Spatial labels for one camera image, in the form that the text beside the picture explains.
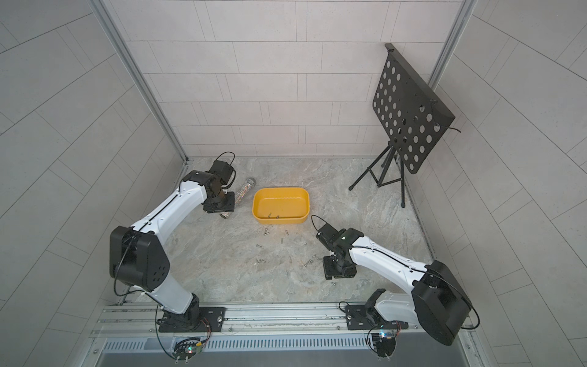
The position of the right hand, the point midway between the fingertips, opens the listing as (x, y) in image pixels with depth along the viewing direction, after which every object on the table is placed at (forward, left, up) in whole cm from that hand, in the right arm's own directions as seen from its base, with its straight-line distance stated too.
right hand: (331, 277), depth 79 cm
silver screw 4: (+13, +26, 0) cm, 29 cm away
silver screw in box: (+25, +19, +1) cm, 32 cm away
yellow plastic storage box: (+30, +18, +2) cm, 35 cm away
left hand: (+26, +36, +11) cm, 45 cm away
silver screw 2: (+7, +25, +1) cm, 26 cm away
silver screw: (+19, +16, 0) cm, 24 cm away
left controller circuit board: (-17, +46, -2) cm, 49 cm away
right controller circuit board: (-19, -13, -2) cm, 24 cm away
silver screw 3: (+6, +8, 0) cm, 10 cm away
